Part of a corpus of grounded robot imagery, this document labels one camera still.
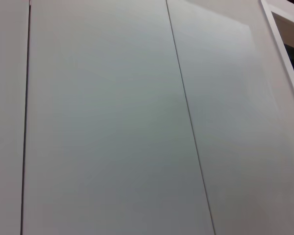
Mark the white window frame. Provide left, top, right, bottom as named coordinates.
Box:
left=260, top=0, right=294, bottom=112

